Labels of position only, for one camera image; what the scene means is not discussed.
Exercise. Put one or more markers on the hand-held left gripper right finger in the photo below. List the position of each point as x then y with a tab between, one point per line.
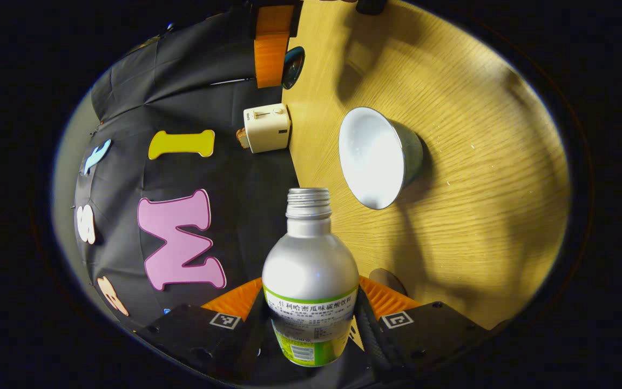
430	335

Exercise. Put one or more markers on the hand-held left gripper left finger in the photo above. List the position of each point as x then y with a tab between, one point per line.
192	337

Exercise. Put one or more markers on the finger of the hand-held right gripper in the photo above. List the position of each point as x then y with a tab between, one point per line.
272	54

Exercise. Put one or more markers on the teal teacup lid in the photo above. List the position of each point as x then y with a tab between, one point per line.
293	67

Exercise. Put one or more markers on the silver water bottle green label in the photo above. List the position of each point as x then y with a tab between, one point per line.
311	259

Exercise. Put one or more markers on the teal teacup white inside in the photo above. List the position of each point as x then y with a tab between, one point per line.
376	156

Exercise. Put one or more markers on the white toaster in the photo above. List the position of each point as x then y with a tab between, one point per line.
268	128

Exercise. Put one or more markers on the brown toast slice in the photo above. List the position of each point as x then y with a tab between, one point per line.
242	138

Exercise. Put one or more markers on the black backdrop cloth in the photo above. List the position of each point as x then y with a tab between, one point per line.
181	108

